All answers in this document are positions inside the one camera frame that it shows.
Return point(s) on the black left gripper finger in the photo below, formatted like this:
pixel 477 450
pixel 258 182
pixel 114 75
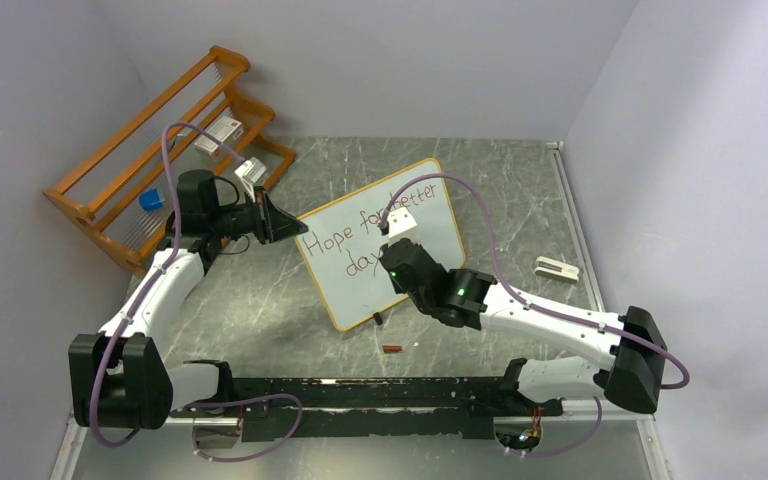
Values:
pixel 277 215
pixel 285 229

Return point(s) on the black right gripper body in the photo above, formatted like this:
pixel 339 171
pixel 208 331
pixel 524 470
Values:
pixel 397 287

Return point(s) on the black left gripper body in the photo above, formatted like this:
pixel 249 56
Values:
pixel 249 218

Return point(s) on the yellow framed whiteboard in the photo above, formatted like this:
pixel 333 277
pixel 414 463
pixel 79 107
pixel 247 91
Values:
pixel 341 246

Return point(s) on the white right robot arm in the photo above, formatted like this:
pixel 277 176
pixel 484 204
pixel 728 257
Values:
pixel 617 356

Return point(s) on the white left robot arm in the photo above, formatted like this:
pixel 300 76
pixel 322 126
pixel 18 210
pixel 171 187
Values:
pixel 118 377

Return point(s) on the white whiteboard eraser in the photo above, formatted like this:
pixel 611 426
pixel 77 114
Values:
pixel 556 270

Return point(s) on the grey cardboard box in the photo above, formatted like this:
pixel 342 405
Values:
pixel 226 130

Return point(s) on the blue cube block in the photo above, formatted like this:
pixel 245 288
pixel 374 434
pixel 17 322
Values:
pixel 151 200

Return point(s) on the orange wooden rack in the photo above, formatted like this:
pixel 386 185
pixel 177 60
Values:
pixel 131 243

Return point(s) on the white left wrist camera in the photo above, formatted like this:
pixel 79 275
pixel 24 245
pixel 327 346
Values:
pixel 249 173

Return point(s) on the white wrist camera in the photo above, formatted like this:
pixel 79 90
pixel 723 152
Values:
pixel 401 224
pixel 249 173

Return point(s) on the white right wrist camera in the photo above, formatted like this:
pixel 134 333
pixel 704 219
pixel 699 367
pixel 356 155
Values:
pixel 401 224

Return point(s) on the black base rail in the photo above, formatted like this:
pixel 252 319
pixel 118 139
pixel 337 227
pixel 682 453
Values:
pixel 267 408

